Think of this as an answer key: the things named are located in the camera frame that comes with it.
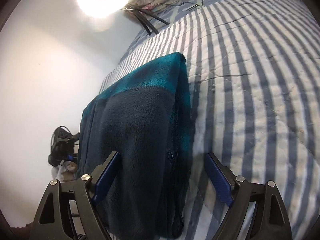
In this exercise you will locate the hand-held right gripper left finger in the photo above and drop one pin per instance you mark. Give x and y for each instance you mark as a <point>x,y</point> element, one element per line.
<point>107,177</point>

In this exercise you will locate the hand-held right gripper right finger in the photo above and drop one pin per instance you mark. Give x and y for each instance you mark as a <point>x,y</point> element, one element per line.
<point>218,177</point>

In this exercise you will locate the teal plaid fleece jacket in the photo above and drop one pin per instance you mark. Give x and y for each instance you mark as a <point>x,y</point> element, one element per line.
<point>140,130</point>

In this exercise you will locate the person's left hand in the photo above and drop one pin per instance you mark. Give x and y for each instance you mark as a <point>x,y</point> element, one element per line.
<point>63,172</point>

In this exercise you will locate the blue white striped quilt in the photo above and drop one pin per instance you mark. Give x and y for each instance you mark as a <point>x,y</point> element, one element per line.
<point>250,92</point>

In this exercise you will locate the black tripod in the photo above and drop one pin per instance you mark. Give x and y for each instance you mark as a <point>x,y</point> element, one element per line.
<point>147,28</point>

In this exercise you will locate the blue checked bed sheet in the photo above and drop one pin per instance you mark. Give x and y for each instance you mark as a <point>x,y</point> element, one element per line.
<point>180,15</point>

